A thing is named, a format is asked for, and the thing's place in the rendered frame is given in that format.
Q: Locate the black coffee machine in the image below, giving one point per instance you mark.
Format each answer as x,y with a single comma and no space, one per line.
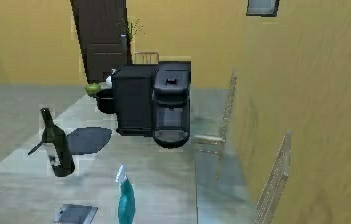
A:
143,100

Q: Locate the black pot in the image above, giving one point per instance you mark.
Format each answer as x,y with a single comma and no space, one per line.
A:
105,101

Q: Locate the green apple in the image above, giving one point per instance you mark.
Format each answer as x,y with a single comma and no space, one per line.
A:
92,88

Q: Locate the green house plant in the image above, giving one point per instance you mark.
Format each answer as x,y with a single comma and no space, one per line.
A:
131,30

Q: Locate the teal spray bottle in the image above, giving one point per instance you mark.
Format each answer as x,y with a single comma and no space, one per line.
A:
126,200

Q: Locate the dark brown room door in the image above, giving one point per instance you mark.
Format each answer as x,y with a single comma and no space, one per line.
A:
101,36

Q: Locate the dark green wine bottle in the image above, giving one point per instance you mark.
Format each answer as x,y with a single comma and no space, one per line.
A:
58,146

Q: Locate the grey flat square object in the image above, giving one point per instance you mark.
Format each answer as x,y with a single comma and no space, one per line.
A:
74,214

